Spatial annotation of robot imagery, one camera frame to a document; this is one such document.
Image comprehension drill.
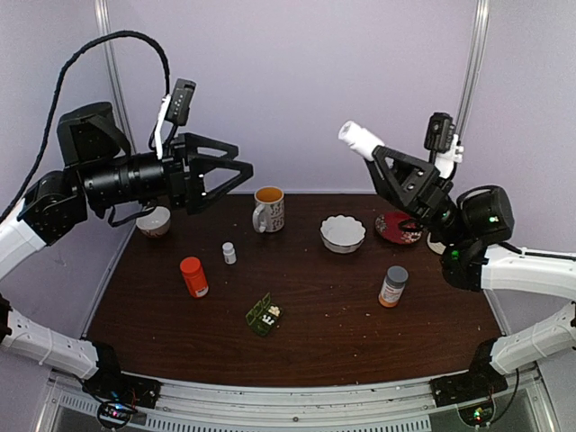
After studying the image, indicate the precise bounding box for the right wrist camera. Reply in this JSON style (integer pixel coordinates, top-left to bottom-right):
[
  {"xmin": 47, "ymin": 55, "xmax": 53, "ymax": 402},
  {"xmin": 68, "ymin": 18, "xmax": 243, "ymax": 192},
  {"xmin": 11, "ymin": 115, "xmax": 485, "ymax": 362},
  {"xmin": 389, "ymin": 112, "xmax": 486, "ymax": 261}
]
[{"xmin": 424, "ymin": 112, "xmax": 455, "ymax": 153}]

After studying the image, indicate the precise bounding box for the small white pill bottle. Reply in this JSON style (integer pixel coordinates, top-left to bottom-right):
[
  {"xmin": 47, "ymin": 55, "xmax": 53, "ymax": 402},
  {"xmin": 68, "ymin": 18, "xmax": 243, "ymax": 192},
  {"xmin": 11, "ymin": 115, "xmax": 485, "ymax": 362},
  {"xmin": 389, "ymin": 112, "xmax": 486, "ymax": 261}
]
[{"xmin": 221, "ymin": 242, "xmax": 237, "ymax": 265}]

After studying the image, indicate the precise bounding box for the orange bottle cap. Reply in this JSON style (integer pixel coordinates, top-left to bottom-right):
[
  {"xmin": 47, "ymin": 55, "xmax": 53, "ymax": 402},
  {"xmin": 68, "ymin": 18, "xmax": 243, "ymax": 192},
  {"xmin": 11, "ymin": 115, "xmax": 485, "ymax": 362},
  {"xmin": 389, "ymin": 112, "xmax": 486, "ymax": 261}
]
[{"xmin": 179, "ymin": 256, "xmax": 202, "ymax": 275}]

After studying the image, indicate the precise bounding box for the amber bottle grey cap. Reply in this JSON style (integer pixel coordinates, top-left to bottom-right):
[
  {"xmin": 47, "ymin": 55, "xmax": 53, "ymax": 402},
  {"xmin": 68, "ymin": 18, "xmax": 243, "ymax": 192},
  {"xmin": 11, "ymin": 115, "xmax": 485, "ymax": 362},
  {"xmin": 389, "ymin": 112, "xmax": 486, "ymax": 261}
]
[{"xmin": 378, "ymin": 265, "xmax": 409, "ymax": 308}]

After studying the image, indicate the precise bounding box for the right aluminium frame post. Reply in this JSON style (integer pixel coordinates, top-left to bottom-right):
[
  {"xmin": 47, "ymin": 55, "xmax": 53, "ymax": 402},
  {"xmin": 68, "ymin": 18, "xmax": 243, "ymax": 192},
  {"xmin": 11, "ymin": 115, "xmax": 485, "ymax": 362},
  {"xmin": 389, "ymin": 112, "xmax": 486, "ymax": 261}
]
[{"xmin": 456, "ymin": 0, "xmax": 491, "ymax": 140}]

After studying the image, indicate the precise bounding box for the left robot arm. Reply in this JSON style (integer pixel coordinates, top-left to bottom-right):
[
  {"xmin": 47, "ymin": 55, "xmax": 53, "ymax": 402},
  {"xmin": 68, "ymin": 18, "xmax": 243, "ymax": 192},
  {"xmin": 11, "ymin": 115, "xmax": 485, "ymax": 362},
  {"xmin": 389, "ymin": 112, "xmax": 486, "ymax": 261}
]
[{"xmin": 1, "ymin": 98, "xmax": 253, "ymax": 276}]

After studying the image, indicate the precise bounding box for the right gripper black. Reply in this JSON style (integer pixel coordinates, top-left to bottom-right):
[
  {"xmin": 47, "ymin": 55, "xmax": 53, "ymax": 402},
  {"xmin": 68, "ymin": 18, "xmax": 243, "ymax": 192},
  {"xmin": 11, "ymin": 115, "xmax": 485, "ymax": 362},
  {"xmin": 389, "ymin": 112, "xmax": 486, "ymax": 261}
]
[{"xmin": 362, "ymin": 140, "xmax": 469, "ymax": 248}]

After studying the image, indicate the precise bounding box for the cream ribbed mug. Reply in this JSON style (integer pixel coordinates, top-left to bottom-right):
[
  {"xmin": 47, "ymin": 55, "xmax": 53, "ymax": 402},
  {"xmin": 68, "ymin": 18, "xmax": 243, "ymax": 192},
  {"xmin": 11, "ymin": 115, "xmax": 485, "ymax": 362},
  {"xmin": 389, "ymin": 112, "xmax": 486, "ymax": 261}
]
[{"xmin": 427, "ymin": 238, "xmax": 446, "ymax": 256}]

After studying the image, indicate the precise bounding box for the aluminium front rail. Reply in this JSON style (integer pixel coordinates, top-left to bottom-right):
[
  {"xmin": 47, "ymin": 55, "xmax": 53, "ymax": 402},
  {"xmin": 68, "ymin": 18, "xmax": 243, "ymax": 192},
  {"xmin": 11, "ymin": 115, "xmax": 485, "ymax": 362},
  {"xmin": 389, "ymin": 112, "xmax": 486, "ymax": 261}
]
[{"xmin": 35, "ymin": 355, "xmax": 559, "ymax": 432}]

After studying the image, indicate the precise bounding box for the aluminium frame post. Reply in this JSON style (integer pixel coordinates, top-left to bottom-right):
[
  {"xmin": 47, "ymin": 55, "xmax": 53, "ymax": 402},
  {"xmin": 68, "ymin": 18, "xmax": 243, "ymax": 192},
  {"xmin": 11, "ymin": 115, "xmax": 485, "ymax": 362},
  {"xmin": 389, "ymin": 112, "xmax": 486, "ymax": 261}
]
[
  {"xmin": 94, "ymin": 0, "xmax": 136, "ymax": 152},
  {"xmin": 456, "ymin": 0, "xmax": 491, "ymax": 140}
]

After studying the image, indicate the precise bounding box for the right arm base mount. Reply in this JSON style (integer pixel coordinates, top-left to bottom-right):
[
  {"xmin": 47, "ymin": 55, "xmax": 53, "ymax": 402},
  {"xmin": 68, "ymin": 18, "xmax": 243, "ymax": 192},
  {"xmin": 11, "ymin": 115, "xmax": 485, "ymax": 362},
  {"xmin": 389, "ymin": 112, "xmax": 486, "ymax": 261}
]
[{"xmin": 429, "ymin": 338, "xmax": 508, "ymax": 408}]

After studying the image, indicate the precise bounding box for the green pill organizer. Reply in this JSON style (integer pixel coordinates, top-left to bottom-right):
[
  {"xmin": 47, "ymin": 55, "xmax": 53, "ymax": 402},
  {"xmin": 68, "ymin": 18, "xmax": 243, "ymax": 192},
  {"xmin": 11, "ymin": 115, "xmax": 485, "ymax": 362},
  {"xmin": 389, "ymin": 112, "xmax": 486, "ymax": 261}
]
[{"xmin": 245, "ymin": 292, "xmax": 284, "ymax": 337}]

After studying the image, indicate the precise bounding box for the left black braided cable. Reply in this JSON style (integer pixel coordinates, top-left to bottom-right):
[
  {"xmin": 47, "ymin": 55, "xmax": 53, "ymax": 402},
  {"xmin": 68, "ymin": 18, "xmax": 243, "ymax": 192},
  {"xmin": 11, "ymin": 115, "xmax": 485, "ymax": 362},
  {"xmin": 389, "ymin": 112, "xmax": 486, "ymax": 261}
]
[{"xmin": 0, "ymin": 29, "xmax": 173, "ymax": 226}]

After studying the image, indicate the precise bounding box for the red floral plate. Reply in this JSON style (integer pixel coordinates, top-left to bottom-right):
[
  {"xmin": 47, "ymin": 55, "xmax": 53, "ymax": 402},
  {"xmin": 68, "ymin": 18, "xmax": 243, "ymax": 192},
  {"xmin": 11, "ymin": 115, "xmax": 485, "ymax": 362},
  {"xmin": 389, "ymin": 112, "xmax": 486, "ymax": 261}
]
[{"xmin": 374, "ymin": 211, "xmax": 422, "ymax": 246}]

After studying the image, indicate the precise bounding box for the right black braided cable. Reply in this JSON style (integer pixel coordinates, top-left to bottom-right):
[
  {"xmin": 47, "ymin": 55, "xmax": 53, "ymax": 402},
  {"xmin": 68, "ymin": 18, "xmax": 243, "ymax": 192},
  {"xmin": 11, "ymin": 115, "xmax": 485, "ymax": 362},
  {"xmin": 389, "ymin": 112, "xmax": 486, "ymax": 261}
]
[{"xmin": 499, "ymin": 242, "xmax": 576, "ymax": 262}]

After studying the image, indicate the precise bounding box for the white fluted bowl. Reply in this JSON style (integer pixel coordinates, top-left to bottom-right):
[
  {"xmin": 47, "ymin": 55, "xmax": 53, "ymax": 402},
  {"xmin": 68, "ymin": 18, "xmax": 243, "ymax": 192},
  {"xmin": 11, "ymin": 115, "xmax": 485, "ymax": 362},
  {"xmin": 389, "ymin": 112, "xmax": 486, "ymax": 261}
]
[{"xmin": 319, "ymin": 215, "xmax": 366, "ymax": 255}]

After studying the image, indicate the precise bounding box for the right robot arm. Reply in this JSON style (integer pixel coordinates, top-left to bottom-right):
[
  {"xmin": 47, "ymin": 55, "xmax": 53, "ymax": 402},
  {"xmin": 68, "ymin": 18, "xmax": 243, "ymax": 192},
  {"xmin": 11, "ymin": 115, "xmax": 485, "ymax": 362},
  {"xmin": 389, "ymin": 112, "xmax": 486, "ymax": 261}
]
[{"xmin": 361, "ymin": 145, "xmax": 575, "ymax": 398}]

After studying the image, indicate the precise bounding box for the large orange pill bottle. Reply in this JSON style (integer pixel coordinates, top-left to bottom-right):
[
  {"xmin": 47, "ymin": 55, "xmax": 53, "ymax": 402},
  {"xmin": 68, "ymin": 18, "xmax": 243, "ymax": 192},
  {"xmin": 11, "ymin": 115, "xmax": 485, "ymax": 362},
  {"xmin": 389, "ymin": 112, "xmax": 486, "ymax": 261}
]
[{"xmin": 181, "ymin": 266, "xmax": 209, "ymax": 299}]

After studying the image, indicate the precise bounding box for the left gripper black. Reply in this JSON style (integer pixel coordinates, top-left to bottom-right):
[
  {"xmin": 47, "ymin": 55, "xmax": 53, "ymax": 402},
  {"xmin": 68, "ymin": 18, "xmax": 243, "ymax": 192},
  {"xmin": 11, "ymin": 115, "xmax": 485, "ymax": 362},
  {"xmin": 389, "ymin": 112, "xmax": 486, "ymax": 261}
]
[{"xmin": 80, "ymin": 130, "xmax": 254, "ymax": 213}]

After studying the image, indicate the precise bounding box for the small white tea cup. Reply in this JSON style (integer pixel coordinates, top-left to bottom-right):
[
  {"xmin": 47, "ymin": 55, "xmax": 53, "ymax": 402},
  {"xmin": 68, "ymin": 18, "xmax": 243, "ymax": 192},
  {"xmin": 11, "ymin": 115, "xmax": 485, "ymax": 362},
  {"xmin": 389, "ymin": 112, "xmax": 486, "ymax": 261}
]
[{"xmin": 136, "ymin": 206, "xmax": 171, "ymax": 238}]

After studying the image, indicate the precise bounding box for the floral mug yellow inside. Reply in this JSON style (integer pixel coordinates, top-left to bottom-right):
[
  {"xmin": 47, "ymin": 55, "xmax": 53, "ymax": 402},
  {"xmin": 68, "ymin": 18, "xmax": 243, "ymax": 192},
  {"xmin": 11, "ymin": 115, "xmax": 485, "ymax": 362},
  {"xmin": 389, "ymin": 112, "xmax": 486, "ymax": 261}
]
[{"xmin": 252, "ymin": 186, "xmax": 285, "ymax": 233}]

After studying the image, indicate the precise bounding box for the left aluminium frame post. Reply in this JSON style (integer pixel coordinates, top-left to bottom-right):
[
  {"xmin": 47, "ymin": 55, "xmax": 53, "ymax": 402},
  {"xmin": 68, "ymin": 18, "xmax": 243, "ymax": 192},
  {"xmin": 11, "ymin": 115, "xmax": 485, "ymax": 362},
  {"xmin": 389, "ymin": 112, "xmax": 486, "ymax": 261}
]
[{"xmin": 94, "ymin": 0, "xmax": 136, "ymax": 152}]

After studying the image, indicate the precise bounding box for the black braided cable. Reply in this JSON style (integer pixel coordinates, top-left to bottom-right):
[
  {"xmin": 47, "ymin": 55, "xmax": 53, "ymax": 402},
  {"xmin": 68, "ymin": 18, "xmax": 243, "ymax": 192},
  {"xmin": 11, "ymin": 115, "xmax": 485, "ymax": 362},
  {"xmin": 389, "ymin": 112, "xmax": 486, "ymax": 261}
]
[
  {"xmin": 499, "ymin": 242, "xmax": 576, "ymax": 262},
  {"xmin": 0, "ymin": 29, "xmax": 173, "ymax": 226}
]

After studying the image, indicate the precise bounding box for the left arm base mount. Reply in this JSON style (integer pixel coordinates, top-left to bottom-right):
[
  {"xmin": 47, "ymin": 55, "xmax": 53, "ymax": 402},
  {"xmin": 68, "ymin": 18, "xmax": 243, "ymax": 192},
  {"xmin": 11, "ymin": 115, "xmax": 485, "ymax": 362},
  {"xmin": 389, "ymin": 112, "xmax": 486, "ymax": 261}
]
[{"xmin": 83, "ymin": 342, "xmax": 161, "ymax": 409}]

